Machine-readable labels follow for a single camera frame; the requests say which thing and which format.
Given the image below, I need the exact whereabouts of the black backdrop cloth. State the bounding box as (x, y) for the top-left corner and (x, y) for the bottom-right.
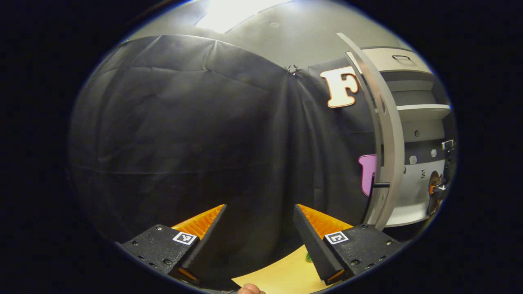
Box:
(67, 35), (382, 286)

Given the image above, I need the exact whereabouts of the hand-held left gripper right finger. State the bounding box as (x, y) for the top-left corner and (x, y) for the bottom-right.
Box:
(293, 203), (403, 285)

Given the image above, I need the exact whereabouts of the white cabinet drawer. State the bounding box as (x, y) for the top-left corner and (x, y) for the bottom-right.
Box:
(346, 48), (421, 74)

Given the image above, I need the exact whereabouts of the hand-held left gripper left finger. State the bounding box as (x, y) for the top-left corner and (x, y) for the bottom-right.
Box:
(118, 204), (227, 285)

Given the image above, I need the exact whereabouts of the white shoe cabinet door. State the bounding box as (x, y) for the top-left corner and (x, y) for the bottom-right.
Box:
(337, 33), (406, 231)

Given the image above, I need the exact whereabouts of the white shoe cabinet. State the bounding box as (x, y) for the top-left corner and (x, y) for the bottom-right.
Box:
(346, 47), (456, 229)

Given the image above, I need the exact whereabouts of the white cabinet shelf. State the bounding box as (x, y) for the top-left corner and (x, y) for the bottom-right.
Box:
(397, 104), (452, 122)

